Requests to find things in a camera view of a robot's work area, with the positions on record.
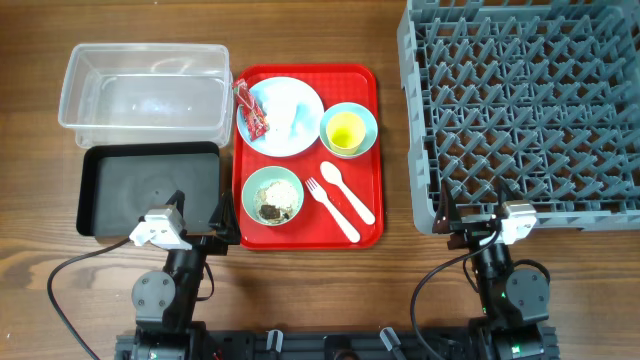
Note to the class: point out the red serving tray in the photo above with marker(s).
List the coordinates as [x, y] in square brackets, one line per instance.
[314, 228]

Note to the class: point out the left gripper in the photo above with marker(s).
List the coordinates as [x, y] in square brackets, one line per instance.
[230, 232]

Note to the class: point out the rice and food scraps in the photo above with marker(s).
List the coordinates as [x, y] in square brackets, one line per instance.
[277, 202]

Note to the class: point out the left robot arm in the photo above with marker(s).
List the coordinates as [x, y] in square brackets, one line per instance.
[165, 300]

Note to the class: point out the red snack wrapper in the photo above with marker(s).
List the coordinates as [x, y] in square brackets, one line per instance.
[254, 117]

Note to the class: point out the white plastic fork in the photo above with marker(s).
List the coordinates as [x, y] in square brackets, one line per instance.
[320, 195]

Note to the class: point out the green bowl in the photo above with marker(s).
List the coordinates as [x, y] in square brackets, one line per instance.
[262, 177]

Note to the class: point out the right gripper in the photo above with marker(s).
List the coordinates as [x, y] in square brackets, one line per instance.
[469, 232]

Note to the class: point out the light blue bowl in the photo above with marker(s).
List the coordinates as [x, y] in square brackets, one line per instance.
[364, 113]

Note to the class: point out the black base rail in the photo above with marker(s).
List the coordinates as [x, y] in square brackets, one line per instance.
[388, 343]

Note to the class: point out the clear plastic waste bin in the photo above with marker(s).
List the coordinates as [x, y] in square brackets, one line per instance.
[131, 93]

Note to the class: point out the white tissue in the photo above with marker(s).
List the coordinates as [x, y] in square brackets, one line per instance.
[286, 115]

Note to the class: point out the yellow plastic cup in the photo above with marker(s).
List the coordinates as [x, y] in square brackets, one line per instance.
[345, 132]

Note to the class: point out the light blue plate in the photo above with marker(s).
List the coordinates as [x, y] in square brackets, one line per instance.
[295, 144]

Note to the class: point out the white plastic spoon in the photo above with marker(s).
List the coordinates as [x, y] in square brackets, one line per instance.
[334, 176]

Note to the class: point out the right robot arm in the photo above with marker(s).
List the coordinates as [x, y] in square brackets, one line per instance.
[514, 294]

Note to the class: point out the grey dishwasher rack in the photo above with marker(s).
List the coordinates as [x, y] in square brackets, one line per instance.
[542, 96]

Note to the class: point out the black food waste tray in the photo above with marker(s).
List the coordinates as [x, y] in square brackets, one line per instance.
[121, 183]

